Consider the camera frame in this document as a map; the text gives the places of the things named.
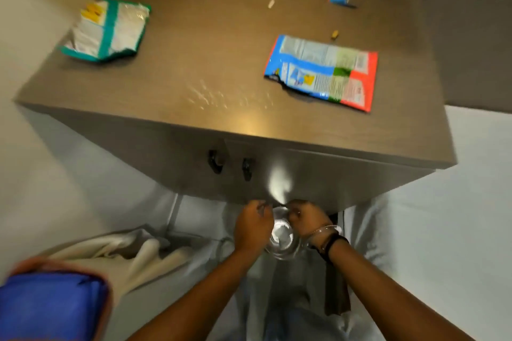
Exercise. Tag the clear glass bowl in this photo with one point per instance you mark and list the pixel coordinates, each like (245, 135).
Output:
(284, 239)

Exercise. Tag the blue and red packet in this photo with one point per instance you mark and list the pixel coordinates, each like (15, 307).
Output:
(322, 73)

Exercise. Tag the person's left hand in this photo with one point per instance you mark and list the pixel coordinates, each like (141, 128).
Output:
(252, 229)

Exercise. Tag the white and teal packet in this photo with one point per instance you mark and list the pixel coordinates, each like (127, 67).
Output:
(106, 29)

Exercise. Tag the black cabinet knob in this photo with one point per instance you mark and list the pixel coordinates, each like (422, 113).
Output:
(215, 161)
(247, 169)

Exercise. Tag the brown wooden cabinet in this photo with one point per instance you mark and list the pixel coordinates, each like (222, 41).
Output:
(240, 113)

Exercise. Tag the black wrist band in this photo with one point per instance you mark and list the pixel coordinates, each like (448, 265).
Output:
(332, 245)

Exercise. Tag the silver bangle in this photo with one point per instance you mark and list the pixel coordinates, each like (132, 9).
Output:
(322, 231)

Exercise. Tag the person's right forearm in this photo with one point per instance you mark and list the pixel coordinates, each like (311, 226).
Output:
(384, 296)

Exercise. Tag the person's right fingers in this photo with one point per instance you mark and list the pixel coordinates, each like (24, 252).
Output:
(296, 209)

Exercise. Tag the blue bag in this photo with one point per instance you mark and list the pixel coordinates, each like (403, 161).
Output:
(52, 306)

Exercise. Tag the person's left forearm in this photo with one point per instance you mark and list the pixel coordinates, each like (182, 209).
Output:
(200, 296)

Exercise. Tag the person's left fingers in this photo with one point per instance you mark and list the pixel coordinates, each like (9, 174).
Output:
(260, 205)

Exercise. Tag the cream cloth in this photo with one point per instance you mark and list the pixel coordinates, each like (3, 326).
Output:
(132, 257)

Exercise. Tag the person's right hand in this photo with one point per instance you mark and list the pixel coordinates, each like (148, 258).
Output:
(308, 219)

